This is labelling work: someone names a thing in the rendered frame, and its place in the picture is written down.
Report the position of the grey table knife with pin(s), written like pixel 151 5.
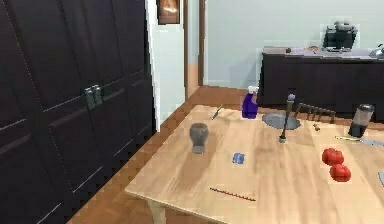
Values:
pixel 216 112

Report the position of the purple spray bottle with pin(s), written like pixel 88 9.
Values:
pixel 249 105

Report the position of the blue sponge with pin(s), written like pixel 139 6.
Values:
pixel 238 158

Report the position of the grey round plate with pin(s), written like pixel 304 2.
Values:
pixel 280 121

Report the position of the red pencil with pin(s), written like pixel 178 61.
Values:
pixel 232 194

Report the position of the light wooden table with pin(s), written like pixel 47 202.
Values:
pixel 266 166

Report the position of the dark candlestick with purple top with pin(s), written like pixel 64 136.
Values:
pixel 286 120

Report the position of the small brown object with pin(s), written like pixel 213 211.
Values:
pixel 316 126

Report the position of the dark panelled double door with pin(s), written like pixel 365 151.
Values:
pixel 66 100

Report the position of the dark kitchen counter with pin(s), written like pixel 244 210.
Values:
pixel 320 83

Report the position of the red tomato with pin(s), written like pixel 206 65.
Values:
pixel 340 173
pixel 332 156

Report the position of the black coffee machine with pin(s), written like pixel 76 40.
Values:
pixel 340 36

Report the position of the dark pepper grinder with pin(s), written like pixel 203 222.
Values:
pixel 361 120

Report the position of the grey kettle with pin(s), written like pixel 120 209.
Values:
pixel 377 51

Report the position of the grey dish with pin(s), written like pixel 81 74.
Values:
pixel 381 178

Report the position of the brown door frame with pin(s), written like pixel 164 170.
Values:
pixel 193 46

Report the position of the framed orange wall picture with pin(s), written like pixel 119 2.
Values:
pixel 168 11

